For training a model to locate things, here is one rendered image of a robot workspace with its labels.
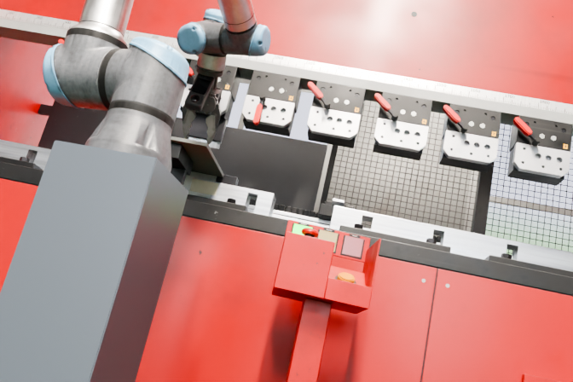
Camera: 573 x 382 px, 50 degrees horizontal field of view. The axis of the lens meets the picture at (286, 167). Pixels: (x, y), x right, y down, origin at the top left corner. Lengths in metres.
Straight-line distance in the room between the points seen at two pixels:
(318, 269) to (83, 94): 0.58
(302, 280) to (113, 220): 0.47
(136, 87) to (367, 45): 1.02
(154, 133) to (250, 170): 1.34
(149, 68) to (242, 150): 1.35
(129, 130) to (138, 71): 0.11
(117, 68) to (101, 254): 0.34
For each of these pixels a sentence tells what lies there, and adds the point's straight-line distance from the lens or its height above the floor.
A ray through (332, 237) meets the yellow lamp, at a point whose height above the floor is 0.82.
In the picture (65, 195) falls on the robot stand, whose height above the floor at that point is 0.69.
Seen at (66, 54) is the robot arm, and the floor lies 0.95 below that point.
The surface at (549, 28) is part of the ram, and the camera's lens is 2.09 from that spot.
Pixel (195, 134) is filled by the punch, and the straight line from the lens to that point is 1.91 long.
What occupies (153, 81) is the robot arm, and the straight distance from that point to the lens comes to 1.09.
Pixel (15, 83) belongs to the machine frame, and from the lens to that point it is 2.56.
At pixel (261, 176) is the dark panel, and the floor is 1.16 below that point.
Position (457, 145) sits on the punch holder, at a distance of 1.85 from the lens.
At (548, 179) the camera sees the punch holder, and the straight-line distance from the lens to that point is 1.93.
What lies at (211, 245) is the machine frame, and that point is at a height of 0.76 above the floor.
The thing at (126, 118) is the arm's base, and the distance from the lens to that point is 1.07.
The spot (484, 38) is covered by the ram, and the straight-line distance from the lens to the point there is 2.02.
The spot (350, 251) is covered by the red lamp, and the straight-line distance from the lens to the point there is 1.48.
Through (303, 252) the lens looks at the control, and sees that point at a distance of 1.31.
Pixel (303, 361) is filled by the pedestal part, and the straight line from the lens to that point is 1.34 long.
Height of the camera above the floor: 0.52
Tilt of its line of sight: 17 degrees up
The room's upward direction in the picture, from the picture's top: 13 degrees clockwise
